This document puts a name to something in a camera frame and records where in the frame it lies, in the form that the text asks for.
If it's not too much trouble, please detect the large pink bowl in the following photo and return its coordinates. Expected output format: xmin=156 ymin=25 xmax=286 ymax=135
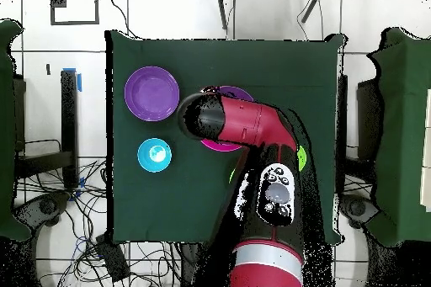
xmin=200 ymin=137 xmax=246 ymax=153

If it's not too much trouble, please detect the purple bowl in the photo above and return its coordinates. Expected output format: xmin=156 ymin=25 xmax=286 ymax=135
xmin=217 ymin=85 xmax=255 ymax=104
xmin=123 ymin=65 xmax=181 ymax=122

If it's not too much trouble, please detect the blue bowl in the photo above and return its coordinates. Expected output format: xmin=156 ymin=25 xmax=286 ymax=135
xmin=136 ymin=137 xmax=173 ymax=174

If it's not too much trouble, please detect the dark green tablecloth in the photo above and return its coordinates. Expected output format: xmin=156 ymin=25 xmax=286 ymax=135
xmin=104 ymin=29 xmax=348 ymax=246

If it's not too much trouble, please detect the small green bowl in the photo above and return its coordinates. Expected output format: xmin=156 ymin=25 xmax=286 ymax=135
xmin=296 ymin=145 xmax=308 ymax=173

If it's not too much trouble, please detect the black stand with blue tape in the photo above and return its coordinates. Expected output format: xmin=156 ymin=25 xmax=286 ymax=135
xmin=14 ymin=66 xmax=83 ymax=189

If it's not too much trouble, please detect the black floor stand base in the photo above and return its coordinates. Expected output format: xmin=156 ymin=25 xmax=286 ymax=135
xmin=339 ymin=193 xmax=380 ymax=229
xmin=13 ymin=190 xmax=72 ymax=229

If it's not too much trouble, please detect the black power box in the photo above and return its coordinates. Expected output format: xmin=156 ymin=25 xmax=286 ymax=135
xmin=94 ymin=233 xmax=131 ymax=284

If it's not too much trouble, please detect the green covered side table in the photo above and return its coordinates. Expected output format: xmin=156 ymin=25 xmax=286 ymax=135
xmin=364 ymin=26 xmax=431 ymax=248
xmin=0 ymin=19 xmax=33 ymax=242

